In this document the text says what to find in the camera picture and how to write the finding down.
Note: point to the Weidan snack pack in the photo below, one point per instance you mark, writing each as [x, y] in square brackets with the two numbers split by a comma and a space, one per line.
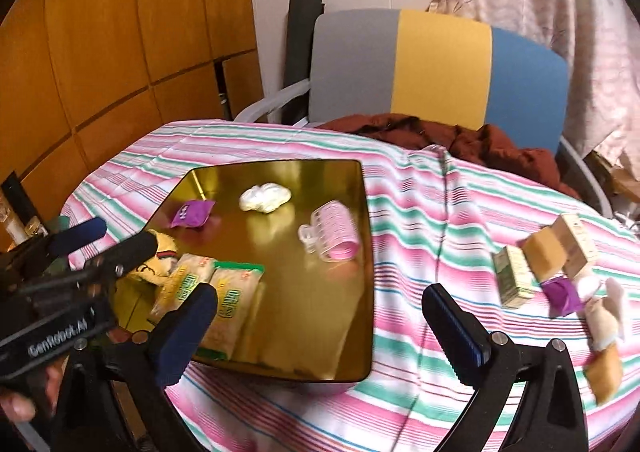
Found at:
[235, 284]
[189, 271]

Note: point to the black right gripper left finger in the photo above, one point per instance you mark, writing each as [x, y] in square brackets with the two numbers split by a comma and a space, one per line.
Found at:
[176, 338]

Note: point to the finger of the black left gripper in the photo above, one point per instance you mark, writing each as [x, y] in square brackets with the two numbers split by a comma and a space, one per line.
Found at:
[120, 259]
[74, 238]

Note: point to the white plastic bag in tray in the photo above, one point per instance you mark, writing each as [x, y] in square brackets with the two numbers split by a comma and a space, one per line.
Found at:
[265, 198]

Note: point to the small yellow-green carton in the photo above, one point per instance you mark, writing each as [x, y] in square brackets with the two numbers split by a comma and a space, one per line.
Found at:
[516, 283]

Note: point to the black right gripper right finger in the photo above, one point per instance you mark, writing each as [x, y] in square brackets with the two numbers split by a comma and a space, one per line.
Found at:
[464, 341]

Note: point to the purple plastic packet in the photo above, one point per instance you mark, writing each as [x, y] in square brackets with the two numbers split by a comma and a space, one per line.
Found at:
[192, 214]

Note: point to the patterned pink curtain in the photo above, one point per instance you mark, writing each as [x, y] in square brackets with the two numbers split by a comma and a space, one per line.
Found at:
[599, 40]

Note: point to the tan sponge block large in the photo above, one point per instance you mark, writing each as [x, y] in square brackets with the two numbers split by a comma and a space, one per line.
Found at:
[604, 374]

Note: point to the grey yellow blue chair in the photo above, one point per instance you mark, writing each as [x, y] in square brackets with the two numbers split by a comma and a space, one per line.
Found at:
[445, 69]

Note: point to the white foam stick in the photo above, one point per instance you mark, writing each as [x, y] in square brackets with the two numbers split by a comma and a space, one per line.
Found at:
[617, 303]

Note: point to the gold metal tin tray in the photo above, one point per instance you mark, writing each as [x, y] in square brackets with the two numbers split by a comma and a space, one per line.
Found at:
[311, 320]

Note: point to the operator hand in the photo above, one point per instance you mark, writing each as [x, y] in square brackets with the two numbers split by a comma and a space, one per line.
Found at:
[17, 408]

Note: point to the white crumpled plastic bag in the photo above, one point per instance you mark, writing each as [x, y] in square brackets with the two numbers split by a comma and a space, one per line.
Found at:
[587, 283]

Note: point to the pink hair roller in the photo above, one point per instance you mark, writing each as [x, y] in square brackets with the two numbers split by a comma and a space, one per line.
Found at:
[331, 233]

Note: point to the tan sponge block small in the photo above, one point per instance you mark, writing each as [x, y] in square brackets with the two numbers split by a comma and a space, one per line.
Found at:
[544, 254]

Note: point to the dark red-brown cloth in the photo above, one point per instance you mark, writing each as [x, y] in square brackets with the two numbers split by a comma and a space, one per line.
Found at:
[488, 146]

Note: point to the cream cardboard box large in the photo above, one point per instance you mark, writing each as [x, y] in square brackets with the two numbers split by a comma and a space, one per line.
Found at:
[581, 253]

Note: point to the yellow plush toy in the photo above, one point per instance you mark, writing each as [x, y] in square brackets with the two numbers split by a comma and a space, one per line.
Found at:
[157, 269]

